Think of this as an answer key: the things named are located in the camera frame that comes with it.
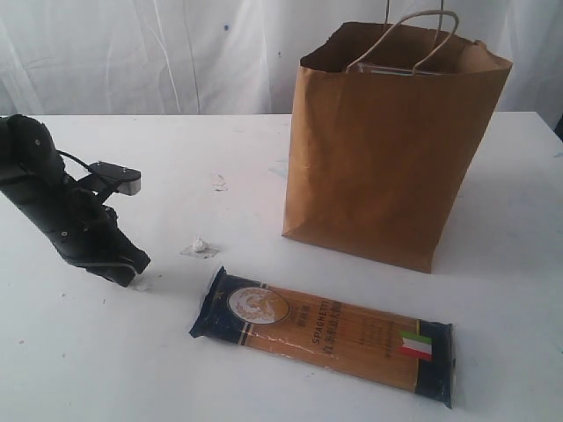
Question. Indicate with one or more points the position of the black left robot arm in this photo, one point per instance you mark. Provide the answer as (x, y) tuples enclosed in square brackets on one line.
[(27, 148)]

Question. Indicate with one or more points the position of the large brown paper bag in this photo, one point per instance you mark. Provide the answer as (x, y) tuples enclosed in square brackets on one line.
[(376, 161)]

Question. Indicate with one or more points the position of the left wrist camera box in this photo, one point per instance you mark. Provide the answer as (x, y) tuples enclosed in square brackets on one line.
[(121, 179)]

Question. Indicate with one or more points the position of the torn white paper scrap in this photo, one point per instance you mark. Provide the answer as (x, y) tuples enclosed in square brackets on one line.
[(219, 184)]

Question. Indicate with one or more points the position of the spaghetti packet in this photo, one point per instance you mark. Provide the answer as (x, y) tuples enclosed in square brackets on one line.
[(398, 351)]

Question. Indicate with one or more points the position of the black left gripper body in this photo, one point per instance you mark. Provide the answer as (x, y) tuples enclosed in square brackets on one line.
[(83, 231)]

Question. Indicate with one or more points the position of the white backdrop curtain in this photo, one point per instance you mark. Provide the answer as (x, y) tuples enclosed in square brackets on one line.
[(167, 57)]

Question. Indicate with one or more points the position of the white putty lump on tape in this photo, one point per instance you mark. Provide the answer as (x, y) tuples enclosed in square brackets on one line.
[(199, 248)]

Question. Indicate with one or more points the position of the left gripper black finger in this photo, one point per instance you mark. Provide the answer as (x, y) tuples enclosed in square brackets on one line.
[(117, 271), (127, 251)]

